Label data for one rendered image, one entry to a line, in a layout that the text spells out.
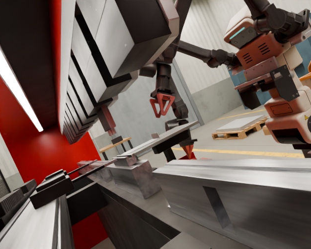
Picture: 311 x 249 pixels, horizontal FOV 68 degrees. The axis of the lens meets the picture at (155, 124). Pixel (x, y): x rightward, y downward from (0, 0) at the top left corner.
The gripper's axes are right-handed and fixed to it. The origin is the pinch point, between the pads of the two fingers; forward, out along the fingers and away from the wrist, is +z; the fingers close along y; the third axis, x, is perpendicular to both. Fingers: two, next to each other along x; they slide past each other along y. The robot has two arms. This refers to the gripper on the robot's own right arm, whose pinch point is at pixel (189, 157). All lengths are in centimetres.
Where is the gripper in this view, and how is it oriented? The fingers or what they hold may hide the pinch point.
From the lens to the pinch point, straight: 125.7
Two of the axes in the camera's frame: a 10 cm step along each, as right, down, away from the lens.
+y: -9.6, 1.6, -2.5
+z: 1.7, 9.8, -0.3
